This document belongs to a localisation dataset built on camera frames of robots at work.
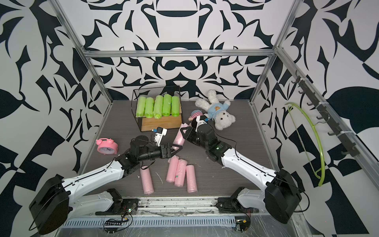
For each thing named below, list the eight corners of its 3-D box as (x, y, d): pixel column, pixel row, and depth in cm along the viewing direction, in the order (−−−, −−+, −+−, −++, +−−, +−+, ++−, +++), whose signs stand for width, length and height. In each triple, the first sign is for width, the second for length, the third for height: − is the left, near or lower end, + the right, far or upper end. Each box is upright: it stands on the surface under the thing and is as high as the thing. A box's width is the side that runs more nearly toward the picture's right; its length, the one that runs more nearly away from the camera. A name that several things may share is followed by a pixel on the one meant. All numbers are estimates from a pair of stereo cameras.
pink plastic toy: (102, 154, 93) (93, 146, 84) (105, 147, 96) (97, 137, 88) (117, 154, 93) (109, 146, 84) (119, 147, 96) (113, 138, 88)
